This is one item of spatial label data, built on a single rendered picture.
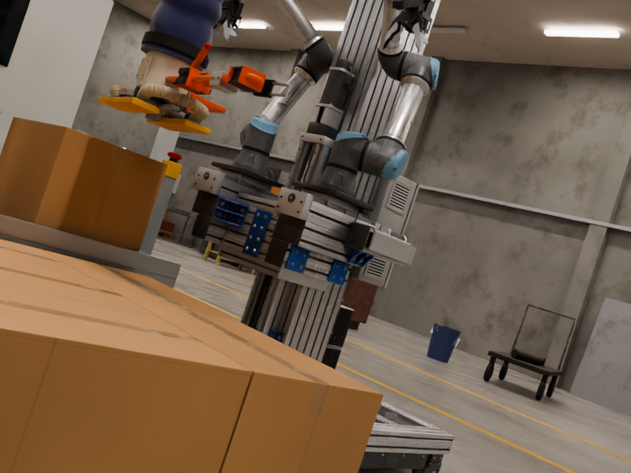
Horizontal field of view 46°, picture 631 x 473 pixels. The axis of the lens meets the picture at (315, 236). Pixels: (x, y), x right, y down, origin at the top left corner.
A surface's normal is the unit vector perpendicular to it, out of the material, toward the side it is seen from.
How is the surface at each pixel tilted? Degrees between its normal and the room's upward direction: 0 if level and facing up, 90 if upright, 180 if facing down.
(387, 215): 90
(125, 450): 90
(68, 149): 90
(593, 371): 82
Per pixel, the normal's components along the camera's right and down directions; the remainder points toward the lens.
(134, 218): 0.62, 0.18
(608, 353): -0.60, -0.36
